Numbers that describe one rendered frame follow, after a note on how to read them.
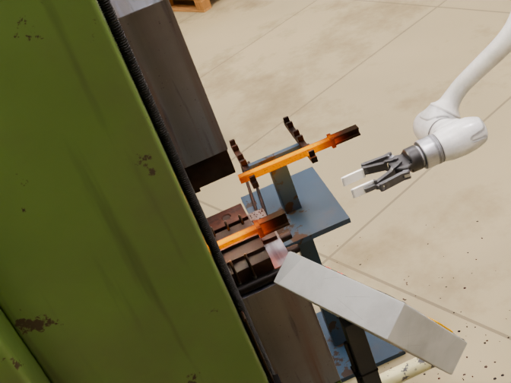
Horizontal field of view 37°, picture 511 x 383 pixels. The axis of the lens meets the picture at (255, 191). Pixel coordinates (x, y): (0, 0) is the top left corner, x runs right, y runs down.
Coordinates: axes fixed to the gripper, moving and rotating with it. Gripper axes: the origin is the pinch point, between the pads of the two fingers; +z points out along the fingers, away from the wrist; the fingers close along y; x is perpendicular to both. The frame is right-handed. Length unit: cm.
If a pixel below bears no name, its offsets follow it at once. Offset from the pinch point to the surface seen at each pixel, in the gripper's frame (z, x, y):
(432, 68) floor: -122, -100, 229
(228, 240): 40.3, 0.3, -0.5
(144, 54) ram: 42, 66, -17
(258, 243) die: 33.1, -1.5, -5.2
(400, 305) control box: 16, 19, -73
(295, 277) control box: 31, 17, -49
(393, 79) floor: -99, -100, 236
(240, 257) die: 39.2, -1.6, -7.7
